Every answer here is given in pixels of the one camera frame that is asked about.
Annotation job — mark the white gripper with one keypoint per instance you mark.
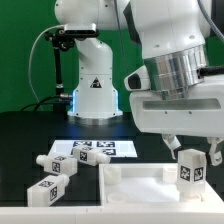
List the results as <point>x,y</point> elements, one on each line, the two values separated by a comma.
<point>202,114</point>

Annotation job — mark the white square tabletop part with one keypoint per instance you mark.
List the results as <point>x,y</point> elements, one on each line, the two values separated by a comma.
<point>145,184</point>

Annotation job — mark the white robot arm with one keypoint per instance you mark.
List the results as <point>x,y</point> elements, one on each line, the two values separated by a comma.
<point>147,56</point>

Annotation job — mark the white L-shaped fence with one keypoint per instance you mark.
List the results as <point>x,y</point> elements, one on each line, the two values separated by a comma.
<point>156,213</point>

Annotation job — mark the white sheet with tags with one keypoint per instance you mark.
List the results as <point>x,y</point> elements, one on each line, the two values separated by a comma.
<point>113,148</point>

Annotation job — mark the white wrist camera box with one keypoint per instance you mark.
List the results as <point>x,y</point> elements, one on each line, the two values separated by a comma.
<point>138,80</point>

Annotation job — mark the black camera on stand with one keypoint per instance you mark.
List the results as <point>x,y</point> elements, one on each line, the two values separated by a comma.
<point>62,40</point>

